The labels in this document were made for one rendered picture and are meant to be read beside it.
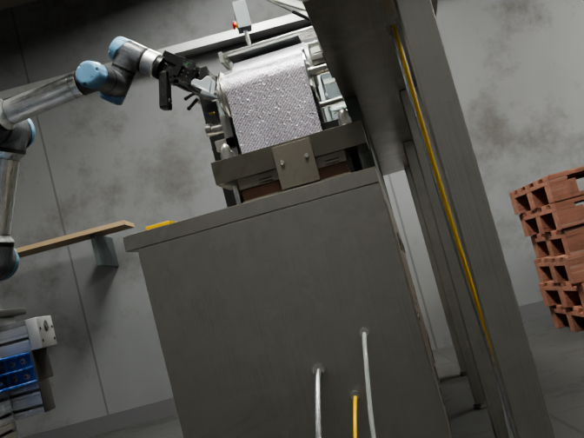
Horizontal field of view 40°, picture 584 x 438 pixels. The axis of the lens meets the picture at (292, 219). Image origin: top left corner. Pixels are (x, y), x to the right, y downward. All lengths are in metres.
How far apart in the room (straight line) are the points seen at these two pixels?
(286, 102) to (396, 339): 0.74
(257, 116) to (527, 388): 1.17
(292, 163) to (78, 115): 4.46
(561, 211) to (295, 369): 2.86
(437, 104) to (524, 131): 4.85
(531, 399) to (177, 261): 0.96
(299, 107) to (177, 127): 3.97
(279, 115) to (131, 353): 4.10
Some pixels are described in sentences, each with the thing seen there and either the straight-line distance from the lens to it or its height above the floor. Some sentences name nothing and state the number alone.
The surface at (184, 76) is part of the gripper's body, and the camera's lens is 2.42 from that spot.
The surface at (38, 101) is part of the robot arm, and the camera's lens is 2.45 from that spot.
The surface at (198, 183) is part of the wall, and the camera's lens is 6.11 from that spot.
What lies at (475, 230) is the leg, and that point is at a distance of 1.45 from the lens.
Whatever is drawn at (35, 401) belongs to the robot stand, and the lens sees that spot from 2.46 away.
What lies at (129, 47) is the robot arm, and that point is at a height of 1.47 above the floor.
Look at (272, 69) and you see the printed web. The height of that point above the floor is 1.28.
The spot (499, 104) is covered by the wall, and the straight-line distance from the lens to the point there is 6.30.
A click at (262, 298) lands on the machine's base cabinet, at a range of 1.99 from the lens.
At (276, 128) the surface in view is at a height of 1.11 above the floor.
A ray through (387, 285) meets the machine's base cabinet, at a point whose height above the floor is 0.61.
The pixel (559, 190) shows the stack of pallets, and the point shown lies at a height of 0.81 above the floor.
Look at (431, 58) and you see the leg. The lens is 1.49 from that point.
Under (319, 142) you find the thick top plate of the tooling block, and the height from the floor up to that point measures 1.00.
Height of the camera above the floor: 0.66
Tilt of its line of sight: 5 degrees up
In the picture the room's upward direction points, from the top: 15 degrees counter-clockwise
